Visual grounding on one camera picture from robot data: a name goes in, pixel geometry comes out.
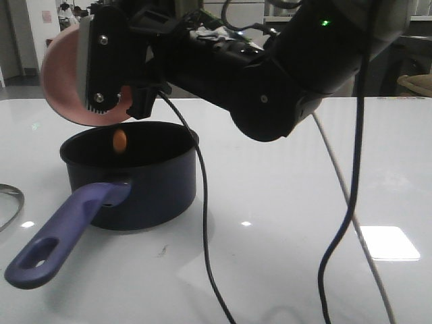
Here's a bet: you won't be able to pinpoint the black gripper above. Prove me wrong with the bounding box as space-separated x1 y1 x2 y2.
79 5 200 119

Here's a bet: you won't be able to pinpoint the pink bowl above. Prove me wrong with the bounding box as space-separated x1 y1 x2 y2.
40 24 132 126

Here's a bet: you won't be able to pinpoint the orange ham slice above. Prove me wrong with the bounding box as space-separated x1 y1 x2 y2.
113 129 127 154

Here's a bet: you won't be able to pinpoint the dark blue saucepan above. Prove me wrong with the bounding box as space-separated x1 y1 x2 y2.
4 121 199 290

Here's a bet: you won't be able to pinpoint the glass lid with blue knob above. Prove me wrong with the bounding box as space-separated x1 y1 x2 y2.
1 184 24 231

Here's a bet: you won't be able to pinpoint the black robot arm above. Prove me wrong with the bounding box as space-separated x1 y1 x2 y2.
76 1 412 142

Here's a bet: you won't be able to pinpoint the beige cushion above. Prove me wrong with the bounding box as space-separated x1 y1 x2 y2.
397 74 431 97

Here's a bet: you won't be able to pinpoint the black cable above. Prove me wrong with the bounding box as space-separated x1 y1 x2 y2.
157 90 237 324

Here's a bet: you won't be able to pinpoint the blue cable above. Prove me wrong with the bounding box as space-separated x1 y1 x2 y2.
318 0 379 324

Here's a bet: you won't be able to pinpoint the white cable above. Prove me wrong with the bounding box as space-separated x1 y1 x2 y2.
312 113 396 324

